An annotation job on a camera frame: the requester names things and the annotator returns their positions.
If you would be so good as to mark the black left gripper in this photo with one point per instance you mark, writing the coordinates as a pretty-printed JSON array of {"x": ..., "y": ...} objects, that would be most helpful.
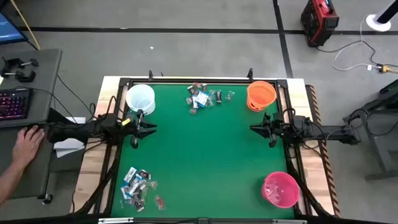
[{"x": 133, "y": 130}]

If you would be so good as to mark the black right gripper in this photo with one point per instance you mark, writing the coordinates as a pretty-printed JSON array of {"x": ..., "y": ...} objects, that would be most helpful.
[{"x": 281, "y": 129}]

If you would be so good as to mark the orange halloween bucket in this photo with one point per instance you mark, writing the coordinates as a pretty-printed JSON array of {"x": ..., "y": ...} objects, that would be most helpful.
[{"x": 261, "y": 95}]

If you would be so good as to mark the dark chocolate bar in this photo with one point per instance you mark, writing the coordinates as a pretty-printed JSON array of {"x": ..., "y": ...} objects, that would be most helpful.
[
  {"x": 191, "y": 90},
  {"x": 204, "y": 88},
  {"x": 139, "y": 205},
  {"x": 143, "y": 175}
]

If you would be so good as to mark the red clear candy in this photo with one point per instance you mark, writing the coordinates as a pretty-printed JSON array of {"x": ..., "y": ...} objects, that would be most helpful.
[
  {"x": 193, "y": 111},
  {"x": 160, "y": 203}
]

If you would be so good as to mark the dark red bar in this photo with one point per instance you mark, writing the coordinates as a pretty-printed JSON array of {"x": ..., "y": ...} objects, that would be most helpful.
[{"x": 219, "y": 96}]

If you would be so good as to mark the green clear candy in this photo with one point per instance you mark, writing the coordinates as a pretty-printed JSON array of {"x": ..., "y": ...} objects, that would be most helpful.
[
  {"x": 210, "y": 103},
  {"x": 152, "y": 185}
]

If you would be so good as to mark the large blue white candy pack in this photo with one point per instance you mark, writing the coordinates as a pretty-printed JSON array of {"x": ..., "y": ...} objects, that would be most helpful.
[{"x": 202, "y": 99}]

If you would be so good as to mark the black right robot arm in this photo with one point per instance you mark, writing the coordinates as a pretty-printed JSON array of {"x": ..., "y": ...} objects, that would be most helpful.
[{"x": 326, "y": 132}]

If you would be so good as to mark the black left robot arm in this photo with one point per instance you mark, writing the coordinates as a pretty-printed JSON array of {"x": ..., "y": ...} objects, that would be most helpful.
[{"x": 93, "y": 130}]

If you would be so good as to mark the person's forearm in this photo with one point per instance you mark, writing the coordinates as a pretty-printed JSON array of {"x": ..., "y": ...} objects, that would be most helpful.
[{"x": 9, "y": 183}]

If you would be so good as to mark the white halloween bucket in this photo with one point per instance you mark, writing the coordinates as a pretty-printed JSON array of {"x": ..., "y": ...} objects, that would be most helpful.
[{"x": 140, "y": 96}]

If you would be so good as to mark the pink halloween bucket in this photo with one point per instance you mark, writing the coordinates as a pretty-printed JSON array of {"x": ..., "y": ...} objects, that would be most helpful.
[{"x": 280, "y": 189}]

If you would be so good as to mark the red brown wrapped candy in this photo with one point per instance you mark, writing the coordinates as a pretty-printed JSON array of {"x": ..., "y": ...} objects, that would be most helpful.
[{"x": 198, "y": 85}]

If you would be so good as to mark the yellow tag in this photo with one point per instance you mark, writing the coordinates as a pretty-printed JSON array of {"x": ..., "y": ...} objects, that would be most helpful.
[{"x": 126, "y": 122}]

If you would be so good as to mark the green table mat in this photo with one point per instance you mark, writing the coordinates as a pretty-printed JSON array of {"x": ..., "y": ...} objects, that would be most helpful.
[{"x": 211, "y": 155}]

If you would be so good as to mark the black orange striped strip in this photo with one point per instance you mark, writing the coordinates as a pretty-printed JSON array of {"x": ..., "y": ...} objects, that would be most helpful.
[{"x": 325, "y": 155}]

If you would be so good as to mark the white paper sheet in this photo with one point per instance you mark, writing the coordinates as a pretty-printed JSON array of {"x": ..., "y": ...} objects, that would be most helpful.
[{"x": 66, "y": 147}]

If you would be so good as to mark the grey keyboard desk panel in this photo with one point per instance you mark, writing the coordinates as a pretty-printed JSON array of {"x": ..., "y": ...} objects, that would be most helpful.
[{"x": 43, "y": 81}]

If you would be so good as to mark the person's hand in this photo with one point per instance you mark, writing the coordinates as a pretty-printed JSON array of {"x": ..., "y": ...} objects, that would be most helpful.
[{"x": 28, "y": 144}]

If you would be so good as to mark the red black tool case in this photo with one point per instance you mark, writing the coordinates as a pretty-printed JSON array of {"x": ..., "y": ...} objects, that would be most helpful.
[{"x": 318, "y": 21}]

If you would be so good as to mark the grey mouse desk panel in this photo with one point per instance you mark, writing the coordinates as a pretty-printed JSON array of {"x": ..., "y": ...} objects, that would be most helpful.
[{"x": 34, "y": 174}]

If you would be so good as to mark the black caster wheel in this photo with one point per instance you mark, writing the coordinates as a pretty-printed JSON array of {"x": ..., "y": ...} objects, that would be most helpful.
[{"x": 47, "y": 199}]

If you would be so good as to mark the black C-clamp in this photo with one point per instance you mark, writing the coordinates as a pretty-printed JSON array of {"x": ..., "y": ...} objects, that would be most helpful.
[
  {"x": 23, "y": 76},
  {"x": 14, "y": 63}
]

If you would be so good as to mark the black keyboard pink lit keys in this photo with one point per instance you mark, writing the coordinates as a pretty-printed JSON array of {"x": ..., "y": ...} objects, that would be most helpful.
[{"x": 14, "y": 104}]

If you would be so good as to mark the white round stand base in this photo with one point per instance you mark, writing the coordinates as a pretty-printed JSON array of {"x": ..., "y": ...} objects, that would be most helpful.
[{"x": 374, "y": 25}]

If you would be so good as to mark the computer monitor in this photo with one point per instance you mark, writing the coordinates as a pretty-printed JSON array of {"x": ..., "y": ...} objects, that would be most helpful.
[{"x": 9, "y": 29}]

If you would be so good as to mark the stand pole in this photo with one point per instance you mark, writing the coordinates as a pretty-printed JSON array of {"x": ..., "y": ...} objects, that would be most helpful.
[{"x": 388, "y": 12}]

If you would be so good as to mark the black frame post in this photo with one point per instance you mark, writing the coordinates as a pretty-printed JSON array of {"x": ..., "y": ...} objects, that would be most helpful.
[
  {"x": 250, "y": 74},
  {"x": 150, "y": 75}
]

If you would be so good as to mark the black table frame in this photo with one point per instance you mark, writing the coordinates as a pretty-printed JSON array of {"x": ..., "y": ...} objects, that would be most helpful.
[{"x": 174, "y": 81}]

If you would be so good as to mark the silver metal bracket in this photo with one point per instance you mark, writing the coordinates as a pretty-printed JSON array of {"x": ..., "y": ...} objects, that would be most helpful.
[
  {"x": 115, "y": 220},
  {"x": 289, "y": 221}
]

